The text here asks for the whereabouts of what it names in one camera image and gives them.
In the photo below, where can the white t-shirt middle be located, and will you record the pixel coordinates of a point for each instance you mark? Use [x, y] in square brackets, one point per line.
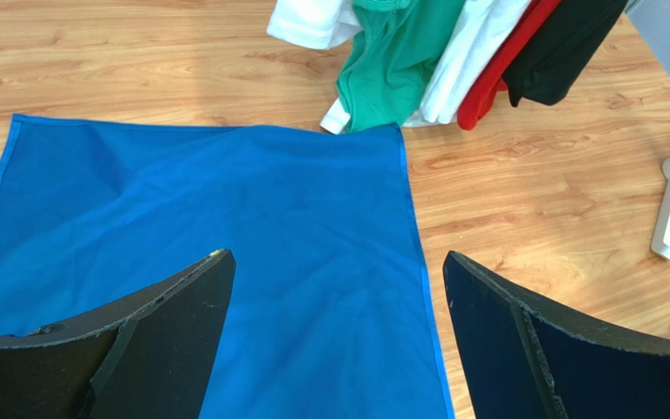
[481, 29]

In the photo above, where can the red t-shirt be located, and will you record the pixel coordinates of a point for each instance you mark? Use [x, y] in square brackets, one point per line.
[481, 96]

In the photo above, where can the green t-shirt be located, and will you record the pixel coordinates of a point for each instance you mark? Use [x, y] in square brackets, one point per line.
[393, 58]

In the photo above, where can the white t-shirt left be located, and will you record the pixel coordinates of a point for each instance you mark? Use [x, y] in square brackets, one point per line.
[314, 24]

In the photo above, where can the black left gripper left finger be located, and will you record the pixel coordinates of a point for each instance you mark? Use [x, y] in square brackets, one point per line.
[147, 355]

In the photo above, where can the black t-shirt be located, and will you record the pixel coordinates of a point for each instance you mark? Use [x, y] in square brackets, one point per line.
[550, 63]

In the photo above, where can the white t-shirt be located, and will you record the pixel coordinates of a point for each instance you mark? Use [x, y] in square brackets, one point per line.
[314, 24]
[481, 29]

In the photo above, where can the blue cloth napkin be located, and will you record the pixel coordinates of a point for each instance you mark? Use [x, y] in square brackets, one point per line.
[330, 313]

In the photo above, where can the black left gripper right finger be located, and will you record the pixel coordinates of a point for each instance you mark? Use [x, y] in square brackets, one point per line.
[527, 356]

